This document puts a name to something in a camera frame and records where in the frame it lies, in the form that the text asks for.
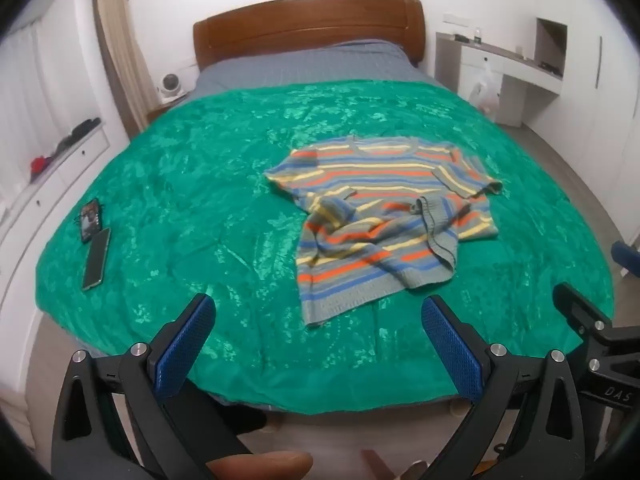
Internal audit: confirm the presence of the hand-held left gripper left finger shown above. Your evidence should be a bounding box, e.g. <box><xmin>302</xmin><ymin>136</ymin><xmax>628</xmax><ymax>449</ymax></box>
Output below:
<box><xmin>50</xmin><ymin>292</ymin><xmax>251</xmax><ymax>480</ymax></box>

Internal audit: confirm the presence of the white desk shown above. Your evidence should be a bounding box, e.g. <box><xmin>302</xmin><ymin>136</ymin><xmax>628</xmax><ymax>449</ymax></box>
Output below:
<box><xmin>435</xmin><ymin>31</ymin><xmax>564</xmax><ymax>129</ymax></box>

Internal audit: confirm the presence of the beige curtain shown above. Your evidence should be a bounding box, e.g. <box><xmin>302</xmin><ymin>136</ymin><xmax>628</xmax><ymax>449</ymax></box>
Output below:
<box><xmin>92</xmin><ymin>0</ymin><xmax>152</xmax><ymax>137</ymax></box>

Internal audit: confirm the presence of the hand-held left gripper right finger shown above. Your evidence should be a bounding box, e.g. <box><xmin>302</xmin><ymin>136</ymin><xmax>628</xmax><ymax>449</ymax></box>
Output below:
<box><xmin>421</xmin><ymin>295</ymin><xmax>608</xmax><ymax>480</ymax></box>

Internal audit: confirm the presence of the grey bedsheet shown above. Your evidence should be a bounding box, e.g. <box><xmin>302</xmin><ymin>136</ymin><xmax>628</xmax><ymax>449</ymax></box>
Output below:
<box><xmin>192</xmin><ymin>39</ymin><xmax>445</xmax><ymax>100</ymax></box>

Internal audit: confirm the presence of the person's left hand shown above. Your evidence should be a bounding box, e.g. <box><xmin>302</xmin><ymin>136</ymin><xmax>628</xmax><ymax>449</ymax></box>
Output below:
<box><xmin>206</xmin><ymin>451</ymin><xmax>314</xmax><ymax>480</ymax></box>

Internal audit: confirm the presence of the green patterned blanket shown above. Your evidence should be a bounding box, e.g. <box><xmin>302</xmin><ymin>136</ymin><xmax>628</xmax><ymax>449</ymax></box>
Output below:
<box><xmin>35</xmin><ymin>80</ymin><xmax>617</xmax><ymax>417</ymax></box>

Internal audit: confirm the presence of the white window cabinet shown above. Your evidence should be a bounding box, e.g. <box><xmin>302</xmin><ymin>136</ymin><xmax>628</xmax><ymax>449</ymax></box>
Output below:
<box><xmin>0</xmin><ymin>115</ymin><xmax>132</xmax><ymax>356</ymax></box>

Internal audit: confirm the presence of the dark smartphone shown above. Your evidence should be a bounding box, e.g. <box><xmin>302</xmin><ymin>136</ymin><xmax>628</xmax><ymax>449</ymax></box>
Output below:
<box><xmin>81</xmin><ymin>227</ymin><xmax>112</xmax><ymax>292</ymax></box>

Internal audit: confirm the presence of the black item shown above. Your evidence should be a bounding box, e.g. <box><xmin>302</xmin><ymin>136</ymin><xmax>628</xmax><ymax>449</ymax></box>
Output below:
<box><xmin>56</xmin><ymin>117</ymin><xmax>102</xmax><ymax>154</ymax></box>

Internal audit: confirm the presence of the white wardrobe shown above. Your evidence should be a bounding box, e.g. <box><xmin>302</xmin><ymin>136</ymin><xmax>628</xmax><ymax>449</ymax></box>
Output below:
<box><xmin>520</xmin><ymin>0</ymin><xmax>640</xmax><ymax>246</ymax></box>

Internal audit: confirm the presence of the small white fan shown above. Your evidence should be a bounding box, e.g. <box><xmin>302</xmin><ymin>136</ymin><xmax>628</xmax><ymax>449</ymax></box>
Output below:
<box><xmin>156</xmin><ymin>74</ymin><xmax>190</xmax><ymax>104</ymax></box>

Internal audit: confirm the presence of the striped knit sweater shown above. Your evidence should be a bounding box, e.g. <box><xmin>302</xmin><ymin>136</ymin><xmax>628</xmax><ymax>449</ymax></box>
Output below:
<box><xmin>263</xmin><ymin>136</ymin><xmax>503</xmax><ymax>329</ymax></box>

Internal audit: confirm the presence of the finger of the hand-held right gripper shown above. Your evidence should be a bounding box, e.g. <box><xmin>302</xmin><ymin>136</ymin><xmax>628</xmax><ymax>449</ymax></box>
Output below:
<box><xmin>552</xmin><ymin>282</ymin><xmax>615</xmax><ymax>333</ymax></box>

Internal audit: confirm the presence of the black smartphone with lit screen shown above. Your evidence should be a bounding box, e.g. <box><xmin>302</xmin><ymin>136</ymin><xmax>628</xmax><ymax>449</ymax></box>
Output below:
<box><xmin>78</xmin><ymin>198</ymin><xmax>104</xmax><ymax>245</ymax></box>

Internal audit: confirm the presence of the blue chair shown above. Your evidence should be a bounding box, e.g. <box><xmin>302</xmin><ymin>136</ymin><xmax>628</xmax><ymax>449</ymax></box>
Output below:
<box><xmin>611</xmin><ymin>240</ymin><xmax>640</xmax><ymax>277</ymax></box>

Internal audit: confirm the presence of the wooden bed headboard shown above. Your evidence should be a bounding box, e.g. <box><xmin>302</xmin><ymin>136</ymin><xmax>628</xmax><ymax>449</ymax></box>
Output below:
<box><xmin>193</xmin><ymin>0</ymin><xmax>426</xmax><ymax>72</ymax></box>

